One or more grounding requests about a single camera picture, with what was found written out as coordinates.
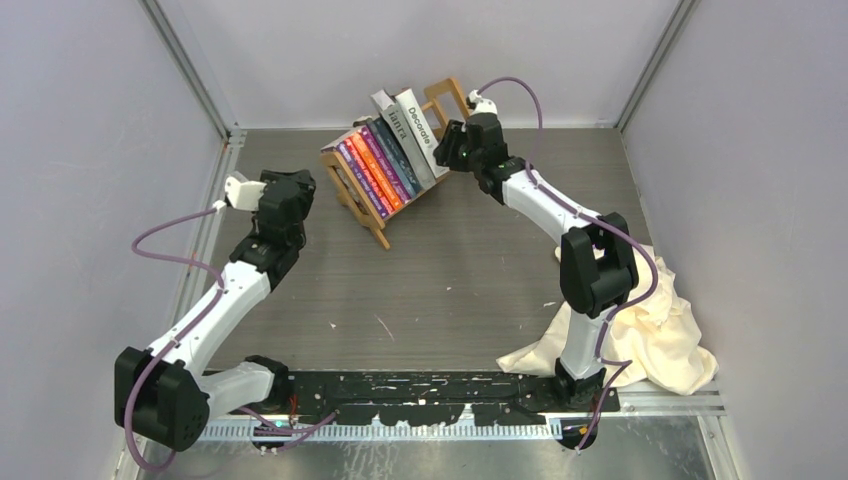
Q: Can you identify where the wooden book rack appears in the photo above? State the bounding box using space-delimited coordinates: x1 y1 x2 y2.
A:
320 77 469 250

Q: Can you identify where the white Decorate Furniture book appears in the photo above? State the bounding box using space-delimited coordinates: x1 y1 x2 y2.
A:
394 88 449 180

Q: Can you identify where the floral Louisa May Alcott book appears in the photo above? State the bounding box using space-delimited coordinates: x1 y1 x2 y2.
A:
366 118 422 200

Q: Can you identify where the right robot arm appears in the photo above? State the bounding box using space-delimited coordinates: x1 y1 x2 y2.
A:
434 113 639 411

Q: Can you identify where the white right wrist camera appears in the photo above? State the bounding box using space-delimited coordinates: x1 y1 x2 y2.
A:
465 90 498 116

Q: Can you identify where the red Treehouse book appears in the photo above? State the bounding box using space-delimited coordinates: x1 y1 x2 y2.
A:
344 139 392 219

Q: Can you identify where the blue Nineteen Eighty-Four book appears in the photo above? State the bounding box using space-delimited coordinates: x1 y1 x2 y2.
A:
364 117 412 204

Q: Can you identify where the orange 78-Storey Treehouse book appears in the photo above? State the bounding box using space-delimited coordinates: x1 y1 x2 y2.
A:
351 132 402 214

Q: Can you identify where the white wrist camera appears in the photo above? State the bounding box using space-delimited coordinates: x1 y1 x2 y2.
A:
212 171 267 212
465 90 498 116

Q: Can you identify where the cream cloth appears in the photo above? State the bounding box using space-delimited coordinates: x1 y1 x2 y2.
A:
497 245 719 395

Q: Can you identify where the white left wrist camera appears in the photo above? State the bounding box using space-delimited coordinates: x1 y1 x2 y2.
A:
212 171 267 212

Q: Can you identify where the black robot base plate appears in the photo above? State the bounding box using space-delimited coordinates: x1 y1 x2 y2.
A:
248 370 620 427

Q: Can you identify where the purple 52-Storey Treehouse book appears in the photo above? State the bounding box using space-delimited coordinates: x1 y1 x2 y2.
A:
334 144 389 223

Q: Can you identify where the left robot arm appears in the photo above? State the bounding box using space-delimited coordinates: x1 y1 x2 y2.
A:
114 169 316 452

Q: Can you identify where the magenta paperback book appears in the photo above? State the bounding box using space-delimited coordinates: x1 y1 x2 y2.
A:
354 127 404 212

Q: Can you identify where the stack of grey magazines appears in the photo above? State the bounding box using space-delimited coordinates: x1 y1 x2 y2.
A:
371 89 436 191

